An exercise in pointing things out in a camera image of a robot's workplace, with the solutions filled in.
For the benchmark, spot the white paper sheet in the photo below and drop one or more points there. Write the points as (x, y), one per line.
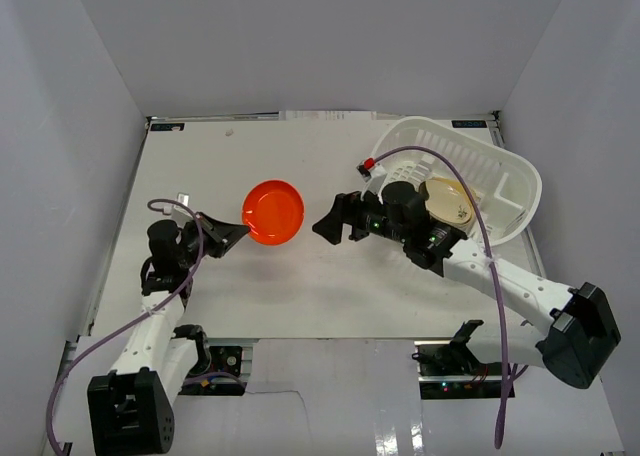
(327, 115)

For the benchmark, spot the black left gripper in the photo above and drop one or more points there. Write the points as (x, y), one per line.
(210, 233)

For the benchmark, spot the orange round plate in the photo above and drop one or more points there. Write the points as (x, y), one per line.
(274, 212)

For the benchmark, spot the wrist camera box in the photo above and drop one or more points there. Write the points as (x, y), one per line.
(369, 169)
(181, 206)

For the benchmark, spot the right black table label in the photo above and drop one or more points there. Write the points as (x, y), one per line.
(469, 124)

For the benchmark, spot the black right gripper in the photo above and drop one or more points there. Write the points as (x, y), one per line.
(331, 226)

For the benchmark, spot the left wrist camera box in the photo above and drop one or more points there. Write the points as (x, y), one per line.
(181, 206)

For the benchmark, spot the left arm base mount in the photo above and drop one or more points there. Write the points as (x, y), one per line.
(216, 369)

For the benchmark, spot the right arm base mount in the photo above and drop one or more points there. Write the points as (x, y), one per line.
(447, 369)

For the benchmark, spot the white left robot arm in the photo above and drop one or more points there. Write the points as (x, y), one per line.
(131, 407)

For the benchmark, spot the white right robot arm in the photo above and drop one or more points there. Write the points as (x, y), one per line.
(576, 331)

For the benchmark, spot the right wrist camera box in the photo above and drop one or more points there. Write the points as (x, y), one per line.
(369, 169)

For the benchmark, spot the black table label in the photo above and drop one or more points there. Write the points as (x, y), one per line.
(469, 124)
(166, 127)

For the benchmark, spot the left black table label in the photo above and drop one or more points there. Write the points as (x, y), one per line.
(166, 127)

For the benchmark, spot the cream floral round plate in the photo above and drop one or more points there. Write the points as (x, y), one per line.
(447, 201)

